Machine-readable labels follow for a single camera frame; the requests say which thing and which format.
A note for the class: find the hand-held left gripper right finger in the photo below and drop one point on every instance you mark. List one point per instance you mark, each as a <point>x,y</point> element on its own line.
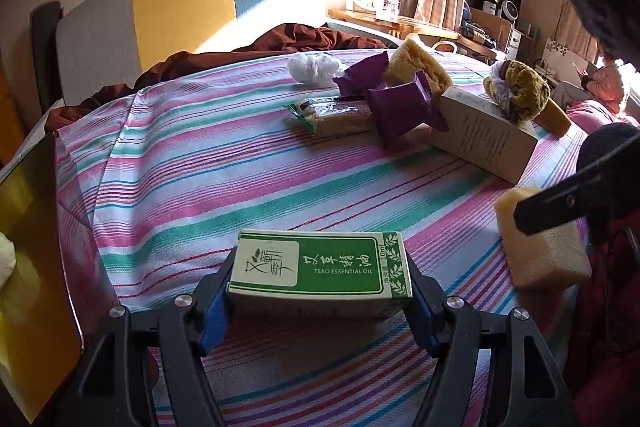
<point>422,323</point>

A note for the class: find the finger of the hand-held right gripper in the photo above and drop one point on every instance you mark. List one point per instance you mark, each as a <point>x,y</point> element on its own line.
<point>555,203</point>

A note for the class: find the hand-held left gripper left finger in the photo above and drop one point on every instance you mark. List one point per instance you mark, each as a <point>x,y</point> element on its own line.
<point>214,319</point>

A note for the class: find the yellow sponge block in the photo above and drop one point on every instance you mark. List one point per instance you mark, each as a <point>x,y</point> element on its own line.
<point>542,247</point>

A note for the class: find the green and white carton box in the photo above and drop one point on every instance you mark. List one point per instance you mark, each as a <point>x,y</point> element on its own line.
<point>320,267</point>

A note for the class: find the gold tin box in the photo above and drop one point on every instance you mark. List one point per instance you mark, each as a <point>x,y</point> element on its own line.
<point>35,217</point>

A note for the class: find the rice cracker packet green ends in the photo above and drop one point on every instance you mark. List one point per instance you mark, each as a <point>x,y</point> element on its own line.
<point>335,114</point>

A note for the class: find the purple snack packet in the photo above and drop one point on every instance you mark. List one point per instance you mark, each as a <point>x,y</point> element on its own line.
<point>400,109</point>
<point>362,74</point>

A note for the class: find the tan sponge block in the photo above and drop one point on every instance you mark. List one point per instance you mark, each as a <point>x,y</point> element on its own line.
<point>555,119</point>

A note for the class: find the beige carton box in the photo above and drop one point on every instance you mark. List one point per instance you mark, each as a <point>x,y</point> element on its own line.
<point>480,137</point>

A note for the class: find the person's dark red garment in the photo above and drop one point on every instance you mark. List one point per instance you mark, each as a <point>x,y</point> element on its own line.
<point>605,317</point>

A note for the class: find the striped tablecloth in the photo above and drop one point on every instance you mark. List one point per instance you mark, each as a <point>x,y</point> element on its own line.
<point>200,187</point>

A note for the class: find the wooden side table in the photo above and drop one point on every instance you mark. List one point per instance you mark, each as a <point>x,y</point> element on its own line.
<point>400,24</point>

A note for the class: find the white sock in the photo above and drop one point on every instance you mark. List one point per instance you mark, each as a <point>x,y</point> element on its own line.
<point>6,259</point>

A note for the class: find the white crumpled plastic bag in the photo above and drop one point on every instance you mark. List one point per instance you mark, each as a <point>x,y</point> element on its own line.
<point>314,68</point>

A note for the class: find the dark red cloth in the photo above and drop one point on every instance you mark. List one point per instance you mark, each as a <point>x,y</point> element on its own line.
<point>295,37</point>

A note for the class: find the black rolled mat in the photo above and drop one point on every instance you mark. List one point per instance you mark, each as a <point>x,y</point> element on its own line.
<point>45,52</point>

